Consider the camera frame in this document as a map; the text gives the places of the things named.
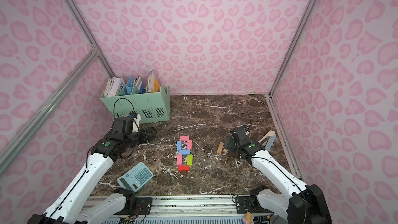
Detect pink block top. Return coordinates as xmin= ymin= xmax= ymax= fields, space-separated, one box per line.
xmin=180 ymin=135 xmax=190 ymax=141

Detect pink block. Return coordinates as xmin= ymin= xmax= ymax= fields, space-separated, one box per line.
xmin=180 ymin=135 xmax=190 ymax=141
xmin=176 ymin=154 xmax=182 ymax=166
xmin=187 ymin=140 xmax=192 ymax=150

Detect light blue block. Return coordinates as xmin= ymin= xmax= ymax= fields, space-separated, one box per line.
xmin=180 ymin=149 xmax=191 ymax=155

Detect teal calculator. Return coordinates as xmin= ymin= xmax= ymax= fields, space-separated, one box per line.
xmin=117 ymin=162 xmax=154 ymax=193

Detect green block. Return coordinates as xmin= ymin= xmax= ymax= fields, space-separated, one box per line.
xmin=187 ymin=155 xmax=193 ymax=166

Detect red block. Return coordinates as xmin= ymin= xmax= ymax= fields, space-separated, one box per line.
xmin=178 ymin=165 xmax=190 ymax=172

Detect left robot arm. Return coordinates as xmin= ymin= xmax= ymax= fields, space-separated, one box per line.
xmin=28 ymin=113 xmax=157 ymax=224

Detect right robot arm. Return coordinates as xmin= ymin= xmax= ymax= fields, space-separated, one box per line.
xmin=223 ymin=125 xmax=332 ymax=224

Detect wooden and blue arch blocks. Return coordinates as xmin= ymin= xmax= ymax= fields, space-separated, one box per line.
xmin=258 ymin=131 xmax=277 ymax=151

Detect wooden block left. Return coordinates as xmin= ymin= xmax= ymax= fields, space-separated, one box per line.
xmin=217 ymin=142 xmax=224 ymax=155

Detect mint green file organizer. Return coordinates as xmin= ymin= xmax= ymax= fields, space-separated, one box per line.
xmin=101 ymin=86 xmax=170 ymax=124

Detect papers in organizer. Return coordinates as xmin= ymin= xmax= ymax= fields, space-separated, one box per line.
xmin=102 ymin=71 xmax=161 ymax=97

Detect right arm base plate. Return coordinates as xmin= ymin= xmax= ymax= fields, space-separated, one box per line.
xmin=232 ymin=195 xmax=267 ymax=214

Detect aluminium front rail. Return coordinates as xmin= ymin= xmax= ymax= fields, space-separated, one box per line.
xmin=82 ymin=195 xmax=284 ymax=221

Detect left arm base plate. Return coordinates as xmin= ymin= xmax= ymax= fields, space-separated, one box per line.
xmin=116 ymin=197 xmax=153 ymax=215

